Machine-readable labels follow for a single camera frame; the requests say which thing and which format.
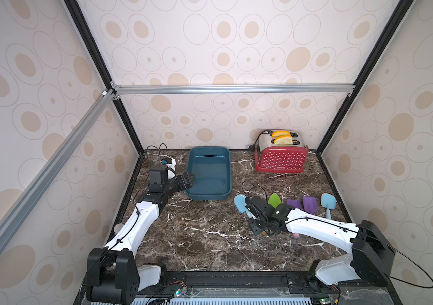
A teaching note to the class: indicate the yellow toast slice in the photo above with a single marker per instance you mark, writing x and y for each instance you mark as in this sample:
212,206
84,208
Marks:
281,133
283,140

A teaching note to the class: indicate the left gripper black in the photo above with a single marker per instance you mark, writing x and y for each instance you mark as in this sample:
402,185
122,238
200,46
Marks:
188,182

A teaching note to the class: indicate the light blue toy shovel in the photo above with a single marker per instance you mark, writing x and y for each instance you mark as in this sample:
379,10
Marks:
239,201

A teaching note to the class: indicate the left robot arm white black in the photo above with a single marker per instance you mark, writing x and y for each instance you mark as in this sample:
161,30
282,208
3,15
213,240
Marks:
112,275

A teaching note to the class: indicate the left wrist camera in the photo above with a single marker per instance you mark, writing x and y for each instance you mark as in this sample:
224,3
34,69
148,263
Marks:
170,164

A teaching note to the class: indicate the horizontal aluminium frame bar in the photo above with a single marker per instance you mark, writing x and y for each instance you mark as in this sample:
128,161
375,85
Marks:
234,89

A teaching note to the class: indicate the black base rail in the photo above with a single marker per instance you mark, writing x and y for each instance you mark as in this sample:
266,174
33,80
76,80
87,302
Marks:
257,287

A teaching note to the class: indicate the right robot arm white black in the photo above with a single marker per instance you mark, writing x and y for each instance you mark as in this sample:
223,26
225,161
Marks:
368,254

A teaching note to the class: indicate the left diagonal aluminium bar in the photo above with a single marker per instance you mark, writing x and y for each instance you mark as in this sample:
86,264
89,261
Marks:
16,216

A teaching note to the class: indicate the green shovel yellow handle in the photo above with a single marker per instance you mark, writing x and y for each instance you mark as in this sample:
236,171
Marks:
274,200

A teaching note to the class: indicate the teal plastic storage box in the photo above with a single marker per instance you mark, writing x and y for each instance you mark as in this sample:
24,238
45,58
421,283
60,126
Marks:
211,166

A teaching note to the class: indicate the purple shovel pink handle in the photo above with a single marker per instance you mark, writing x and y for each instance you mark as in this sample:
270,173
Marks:
310,204
295,204

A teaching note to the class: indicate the light blue shovel far right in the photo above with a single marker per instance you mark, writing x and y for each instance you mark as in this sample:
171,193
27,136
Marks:
329,203

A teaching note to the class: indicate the red polka dot toaster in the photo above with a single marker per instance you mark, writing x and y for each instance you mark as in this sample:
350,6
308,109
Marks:
280,159

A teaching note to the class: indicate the yellow toast slice front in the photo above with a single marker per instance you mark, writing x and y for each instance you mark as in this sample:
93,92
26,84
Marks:
283,140

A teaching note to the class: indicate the yellow toast slice rear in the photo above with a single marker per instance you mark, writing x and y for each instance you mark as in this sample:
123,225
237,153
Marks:
281,133

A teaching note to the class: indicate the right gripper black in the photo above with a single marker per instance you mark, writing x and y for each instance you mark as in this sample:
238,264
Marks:
260,213

